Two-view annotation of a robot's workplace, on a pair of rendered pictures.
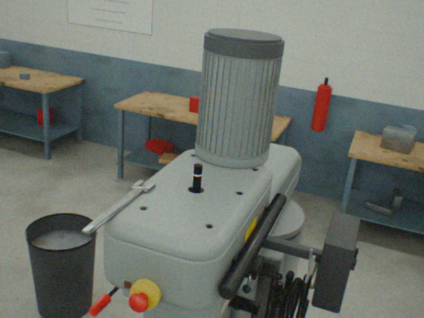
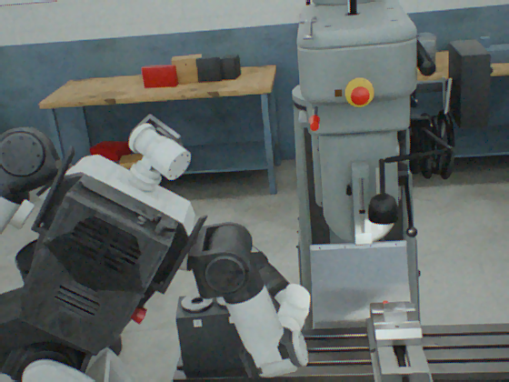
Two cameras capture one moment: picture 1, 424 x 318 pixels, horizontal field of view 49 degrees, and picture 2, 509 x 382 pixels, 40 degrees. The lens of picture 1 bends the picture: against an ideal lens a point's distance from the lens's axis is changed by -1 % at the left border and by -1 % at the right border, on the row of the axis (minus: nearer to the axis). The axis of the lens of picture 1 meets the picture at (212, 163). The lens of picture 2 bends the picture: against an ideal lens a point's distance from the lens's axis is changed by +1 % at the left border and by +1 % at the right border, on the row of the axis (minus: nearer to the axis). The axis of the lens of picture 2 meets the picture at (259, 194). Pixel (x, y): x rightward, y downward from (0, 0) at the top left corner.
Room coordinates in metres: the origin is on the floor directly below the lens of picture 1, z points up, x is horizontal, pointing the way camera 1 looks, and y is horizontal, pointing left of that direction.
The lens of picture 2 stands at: (-0.64, 0.64, 2.16)
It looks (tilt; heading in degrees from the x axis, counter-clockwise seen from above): 23 degrees down; 348
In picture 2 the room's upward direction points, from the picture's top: 6 degrees counter-clockwise
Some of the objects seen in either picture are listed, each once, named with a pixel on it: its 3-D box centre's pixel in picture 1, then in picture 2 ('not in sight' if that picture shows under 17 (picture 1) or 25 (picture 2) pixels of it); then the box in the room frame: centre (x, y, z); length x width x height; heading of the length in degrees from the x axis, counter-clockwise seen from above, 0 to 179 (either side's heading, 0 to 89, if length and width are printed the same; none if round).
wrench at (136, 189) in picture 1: (120, 205); (307, 27); (0.84, 0.18, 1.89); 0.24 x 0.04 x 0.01; 162
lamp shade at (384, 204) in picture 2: not in sight; (383, 206); (0.77, 0.04, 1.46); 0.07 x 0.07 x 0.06
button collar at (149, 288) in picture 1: (145, 294); (359, 92); (0.74, 0.11, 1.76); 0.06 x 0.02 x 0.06; 71
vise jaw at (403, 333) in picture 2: not in sight; (397, 333); (0.87, -0.03, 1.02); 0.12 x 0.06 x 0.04; 72
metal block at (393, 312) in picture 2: not in sight; (394, 316); (0.93, -0.05, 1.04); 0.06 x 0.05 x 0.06; 72
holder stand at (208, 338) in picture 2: not in sight; (218, 328); (1.07, 0.44, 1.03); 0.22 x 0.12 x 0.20; 78
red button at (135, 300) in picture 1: (139, 300); (360, 95); (0.72, 0.11, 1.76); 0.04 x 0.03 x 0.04; 71
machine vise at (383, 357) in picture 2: not in sight; (396, 338); (0.90, -0.04, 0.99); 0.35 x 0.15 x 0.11; 162
